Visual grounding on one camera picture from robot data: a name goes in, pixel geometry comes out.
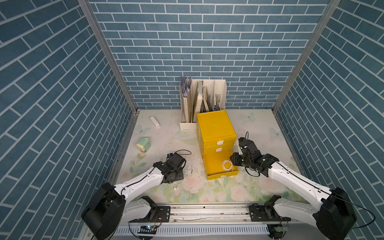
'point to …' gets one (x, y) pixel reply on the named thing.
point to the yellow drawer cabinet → (217, 136)
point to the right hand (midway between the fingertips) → (232, 158)
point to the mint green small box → (144, 144)
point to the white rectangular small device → (154, 122)
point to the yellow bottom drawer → (219, 165)
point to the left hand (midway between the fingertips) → (182, 176)
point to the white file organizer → (197, 96)
